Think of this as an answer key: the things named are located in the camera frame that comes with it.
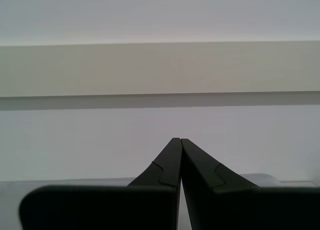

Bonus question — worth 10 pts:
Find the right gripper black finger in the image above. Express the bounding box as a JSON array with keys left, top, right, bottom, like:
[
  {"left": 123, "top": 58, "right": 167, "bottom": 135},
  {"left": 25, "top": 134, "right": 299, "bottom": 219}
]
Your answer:
[
  {"left": 19, "top": 137, "right": 182, "bottom": 230},
  {"left": 180, "top": 138, "right": 320, "bottom": 230}
]

